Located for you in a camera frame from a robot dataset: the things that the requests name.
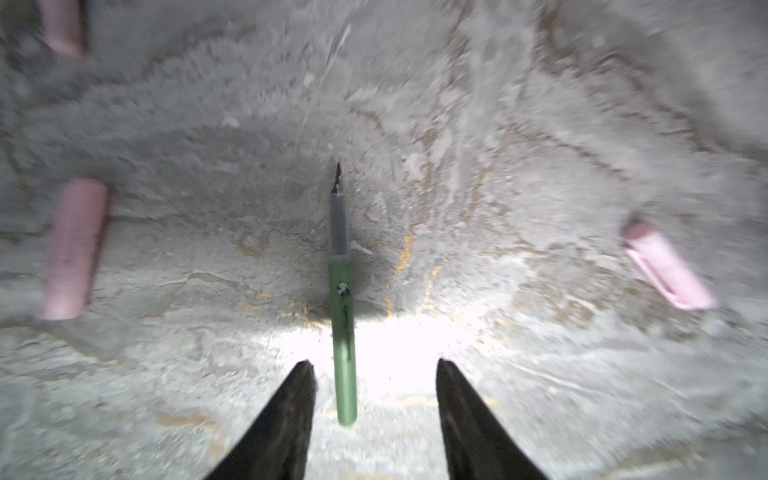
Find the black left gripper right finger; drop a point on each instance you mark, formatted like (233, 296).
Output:
(476, 445)

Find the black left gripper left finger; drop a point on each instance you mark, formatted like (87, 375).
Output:
(276, 444)

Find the green pen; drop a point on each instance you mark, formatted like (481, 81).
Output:
(342, 289)

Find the pink pen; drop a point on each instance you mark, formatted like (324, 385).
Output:
(63, 27)

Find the pink pen cap right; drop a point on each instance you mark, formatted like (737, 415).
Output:
(663, 266)

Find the pink pen cap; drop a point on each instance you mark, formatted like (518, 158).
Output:
(73, 249)
(663, 266)

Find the pink pen cap left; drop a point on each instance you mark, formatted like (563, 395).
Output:
(73, 249)

